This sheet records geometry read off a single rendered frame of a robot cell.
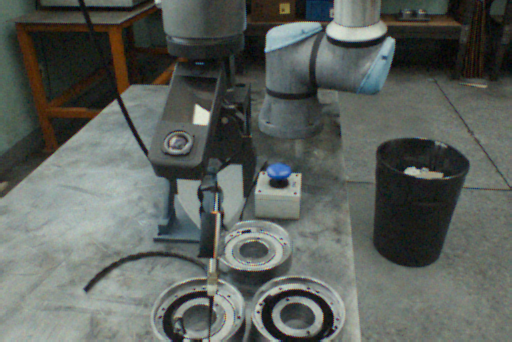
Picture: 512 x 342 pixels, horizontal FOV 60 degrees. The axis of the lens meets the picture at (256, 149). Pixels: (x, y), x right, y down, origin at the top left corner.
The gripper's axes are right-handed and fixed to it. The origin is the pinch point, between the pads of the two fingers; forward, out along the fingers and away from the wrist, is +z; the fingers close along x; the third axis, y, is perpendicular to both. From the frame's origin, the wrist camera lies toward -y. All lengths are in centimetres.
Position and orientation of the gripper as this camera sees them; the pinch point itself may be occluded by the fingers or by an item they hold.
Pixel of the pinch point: (213, 223)
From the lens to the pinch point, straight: 49.6
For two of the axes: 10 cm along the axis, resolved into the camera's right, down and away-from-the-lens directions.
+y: 1.1, -4.6, 8.8
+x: -9.9, -0.4, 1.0
